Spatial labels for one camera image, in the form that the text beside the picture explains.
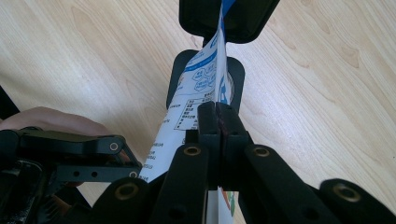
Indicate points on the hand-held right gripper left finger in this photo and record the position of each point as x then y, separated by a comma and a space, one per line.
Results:
210, 130

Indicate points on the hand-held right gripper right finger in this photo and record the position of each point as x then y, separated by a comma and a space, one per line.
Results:
232, 140

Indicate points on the white and blue pouch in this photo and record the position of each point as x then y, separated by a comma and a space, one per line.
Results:
199, 81

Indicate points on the glass jar with black lid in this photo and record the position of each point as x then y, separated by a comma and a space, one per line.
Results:
249, 18

